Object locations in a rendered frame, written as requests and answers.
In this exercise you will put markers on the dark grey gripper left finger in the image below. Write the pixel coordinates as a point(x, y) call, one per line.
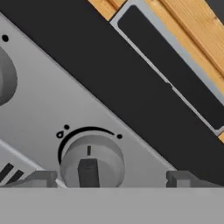
point(40, 178)

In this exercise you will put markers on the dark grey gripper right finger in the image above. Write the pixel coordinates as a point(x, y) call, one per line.
point(178, 178)

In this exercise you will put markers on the grey stove knob with mark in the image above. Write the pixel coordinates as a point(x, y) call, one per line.
point(102, 163)

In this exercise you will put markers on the grey and black stove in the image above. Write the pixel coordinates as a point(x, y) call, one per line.
point(49, 99)

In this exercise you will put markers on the black panel with grey frame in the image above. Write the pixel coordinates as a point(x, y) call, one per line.
point(175, 67)

